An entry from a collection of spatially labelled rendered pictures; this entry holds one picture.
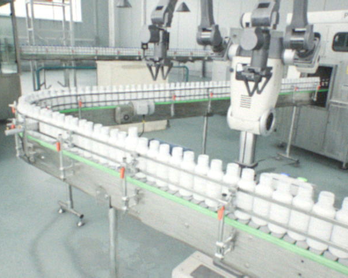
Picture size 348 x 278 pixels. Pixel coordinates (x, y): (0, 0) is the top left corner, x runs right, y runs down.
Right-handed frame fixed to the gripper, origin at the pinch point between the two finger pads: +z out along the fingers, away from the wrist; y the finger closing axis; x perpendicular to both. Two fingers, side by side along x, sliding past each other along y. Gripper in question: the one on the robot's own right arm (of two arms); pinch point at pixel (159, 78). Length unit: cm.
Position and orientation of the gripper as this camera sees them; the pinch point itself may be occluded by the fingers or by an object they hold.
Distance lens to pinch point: 140.7
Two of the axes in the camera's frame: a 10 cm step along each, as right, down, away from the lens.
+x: 7.8, 2.2, -5.8
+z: -0.5, 9.5, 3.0
